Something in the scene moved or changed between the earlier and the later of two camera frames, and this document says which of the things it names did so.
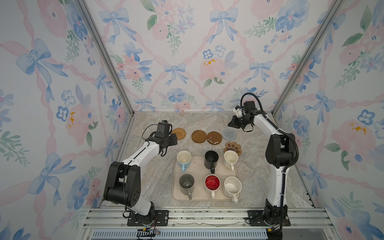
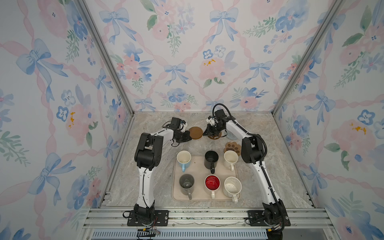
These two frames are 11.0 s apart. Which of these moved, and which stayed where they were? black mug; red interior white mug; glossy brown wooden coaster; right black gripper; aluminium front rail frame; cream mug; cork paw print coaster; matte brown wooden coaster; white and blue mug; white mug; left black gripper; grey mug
Moved: glossy brown wooden coaster; left black gripper; right black gripper; matte brown wooden coaster
Stayed: cream mug; white mug; white and blue mug; grey mug; cork paw print coaster; aluminium front rail frame; red interior white mug; black mug
